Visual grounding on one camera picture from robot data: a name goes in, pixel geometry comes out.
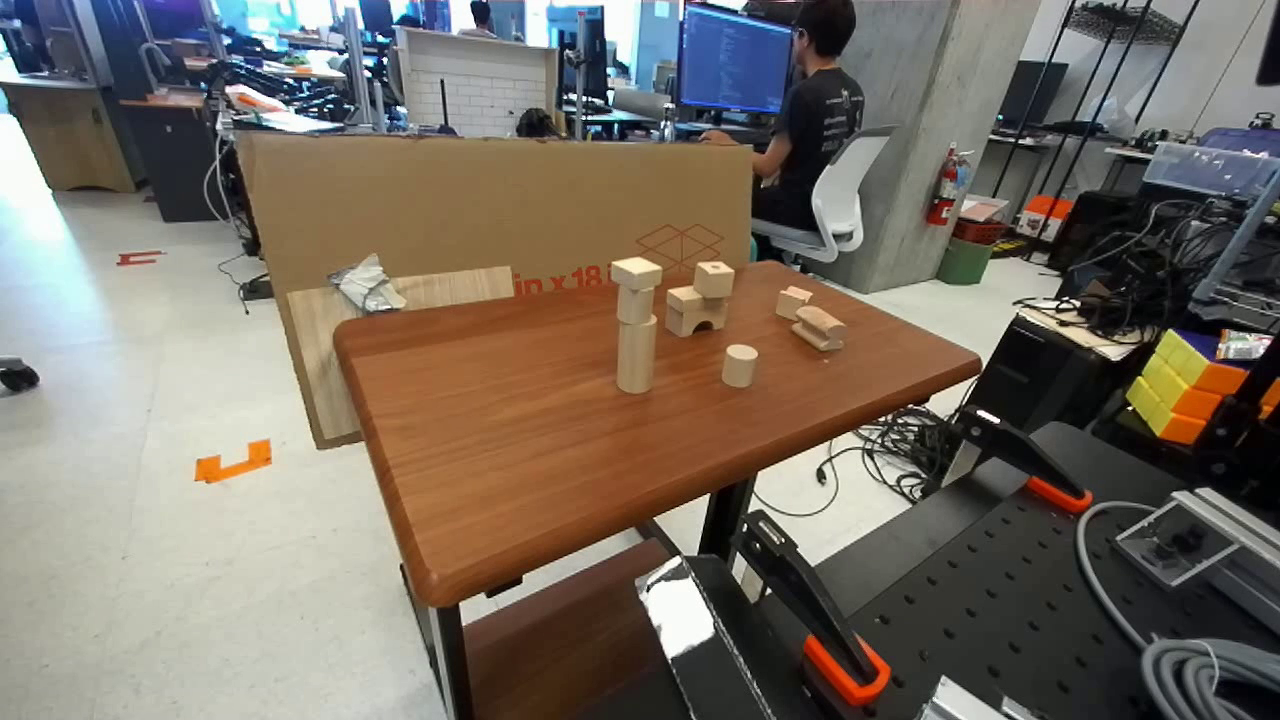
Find square wooden block with hole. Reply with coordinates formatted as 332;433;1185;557
691;255;739;305

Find tall wooden cylinder block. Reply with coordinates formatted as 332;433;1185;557
613;311;659;396

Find arch-shaped wooden block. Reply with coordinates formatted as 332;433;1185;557
659;281;731;340

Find small rectangular wooden block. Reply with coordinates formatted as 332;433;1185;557
608;253;669;325

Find short cylindrical wooden block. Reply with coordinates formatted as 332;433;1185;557
719;340;764;391

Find V-notched wooden block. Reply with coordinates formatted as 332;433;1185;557
770;281;815;325

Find half-round wooden block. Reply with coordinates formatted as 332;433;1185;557
788;302;851;355

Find large brown cardboard sheet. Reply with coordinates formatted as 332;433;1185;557
237;133;757;311

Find white office chair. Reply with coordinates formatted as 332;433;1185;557
752;127;896;271

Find crumpled white paper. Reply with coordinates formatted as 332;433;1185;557
329;253;406;318

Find person in black shirt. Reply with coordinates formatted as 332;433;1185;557
702;0;867;237

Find wooden lower table shelf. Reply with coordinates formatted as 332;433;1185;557
461;532;683;720

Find blue-lit computer monitor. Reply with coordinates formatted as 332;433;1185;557
670;4;801;120

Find white gridded board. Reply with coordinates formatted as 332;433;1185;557
396;30;565;142

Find light plywood board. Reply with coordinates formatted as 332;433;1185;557
279;262;520;452

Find green bucket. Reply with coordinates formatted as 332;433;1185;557
936;237;994;290

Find red fire extinguisher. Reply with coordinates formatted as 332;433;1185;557
922;142;976;233

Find black equipment box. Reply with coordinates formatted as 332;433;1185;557
970;311;1134;433

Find black perforated breadboard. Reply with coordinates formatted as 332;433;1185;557
583;415;1280;720

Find dark cabinet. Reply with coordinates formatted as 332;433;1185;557
119;92;224;224

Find multicoloured cube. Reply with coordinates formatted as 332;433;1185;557
1123;327;1255;452

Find light wooden cabinet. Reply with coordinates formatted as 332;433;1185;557
3;79;137;198

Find black table frame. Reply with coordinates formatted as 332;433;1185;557
396;475;757;720

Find black floor cables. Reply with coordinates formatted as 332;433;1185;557
757;405;965;523

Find black clamp with orange handle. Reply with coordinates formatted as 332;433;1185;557
731;510;896;714
951;405;1099;520

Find aluminium mounting bracket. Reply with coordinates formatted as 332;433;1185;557
1112;486;1280;634

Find grey cable bundle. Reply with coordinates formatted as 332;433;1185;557
1070;497;1280;720

